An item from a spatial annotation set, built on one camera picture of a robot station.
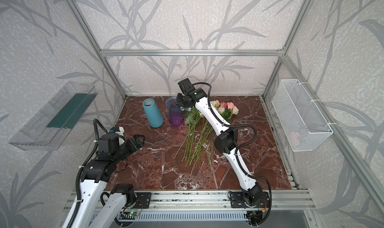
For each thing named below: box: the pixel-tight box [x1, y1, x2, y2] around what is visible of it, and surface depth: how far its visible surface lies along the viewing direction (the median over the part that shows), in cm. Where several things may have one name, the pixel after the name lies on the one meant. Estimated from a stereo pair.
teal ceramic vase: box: [142, 98, 164, 128], surface depth 93 cm
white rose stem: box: [180, 106, 208, 168], surface depth 96 cm
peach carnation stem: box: [189, 117, 215, 165], surface depth 96 cm
